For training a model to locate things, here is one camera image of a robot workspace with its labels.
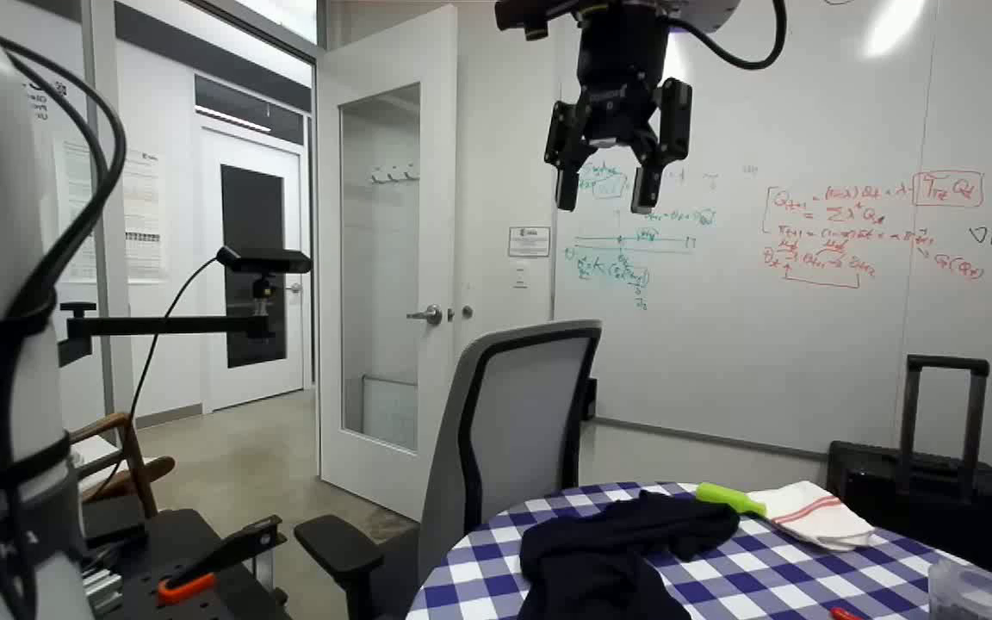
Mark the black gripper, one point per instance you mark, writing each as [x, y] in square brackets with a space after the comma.
[622, 55]

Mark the black cloth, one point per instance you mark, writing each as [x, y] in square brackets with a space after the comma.
[599, 561]

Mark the grey mesh office chair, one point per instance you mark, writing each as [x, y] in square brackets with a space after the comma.
[519, 425]

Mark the wooden chair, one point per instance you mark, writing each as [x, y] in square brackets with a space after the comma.
[136, 458]

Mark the white door glass panel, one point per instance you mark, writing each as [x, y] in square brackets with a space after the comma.
[437, 227]

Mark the green marker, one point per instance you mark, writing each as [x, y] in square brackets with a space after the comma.
[730, 502]

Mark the white hallway door dark window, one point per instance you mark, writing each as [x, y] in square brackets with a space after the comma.
[254, 264]

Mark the white towel red stripes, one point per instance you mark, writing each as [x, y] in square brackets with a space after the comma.
[816, 513]

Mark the blue white checkered tablecloth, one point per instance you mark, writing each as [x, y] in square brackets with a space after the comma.
[750, 573]

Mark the black suitcase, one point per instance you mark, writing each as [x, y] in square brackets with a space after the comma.
[931, 503]

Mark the small red marker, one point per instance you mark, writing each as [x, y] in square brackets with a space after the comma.
[844, 613]

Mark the clear plastic cup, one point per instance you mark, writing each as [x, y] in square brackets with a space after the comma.
[974, 589]

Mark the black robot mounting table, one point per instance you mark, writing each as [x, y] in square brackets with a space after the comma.
[173, 538]

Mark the small white wall sign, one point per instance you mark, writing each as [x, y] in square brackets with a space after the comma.
[527, 243]

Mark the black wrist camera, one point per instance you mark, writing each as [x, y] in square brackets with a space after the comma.
[530, 14]

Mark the wall whiteboard red writing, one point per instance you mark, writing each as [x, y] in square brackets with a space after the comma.
[816, 346]

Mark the black stereo camera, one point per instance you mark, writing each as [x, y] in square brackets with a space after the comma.
[265, 258]

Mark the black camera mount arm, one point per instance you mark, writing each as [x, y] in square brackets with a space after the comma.
[162, 326]

